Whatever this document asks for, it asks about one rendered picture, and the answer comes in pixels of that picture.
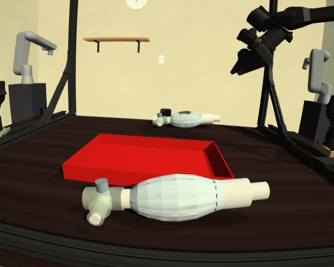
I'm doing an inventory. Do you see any red tray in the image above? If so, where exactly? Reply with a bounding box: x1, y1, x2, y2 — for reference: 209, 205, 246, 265
62, 133, 234, 187

